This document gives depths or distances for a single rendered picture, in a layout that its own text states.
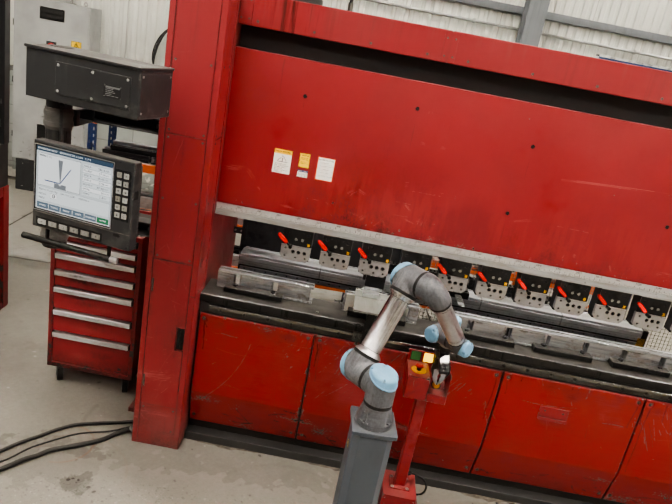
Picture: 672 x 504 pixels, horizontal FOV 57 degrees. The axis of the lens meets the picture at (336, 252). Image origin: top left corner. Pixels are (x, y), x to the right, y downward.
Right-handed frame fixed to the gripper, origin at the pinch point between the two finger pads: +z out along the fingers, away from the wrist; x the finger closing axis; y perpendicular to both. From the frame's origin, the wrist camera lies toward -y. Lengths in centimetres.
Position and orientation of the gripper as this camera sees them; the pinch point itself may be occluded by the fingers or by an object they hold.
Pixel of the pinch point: (436, 383)
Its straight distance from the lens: 302.6
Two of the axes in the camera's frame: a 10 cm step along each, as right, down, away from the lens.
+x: -9.8, -1.9, 0.1
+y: 0.8, -3.8, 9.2
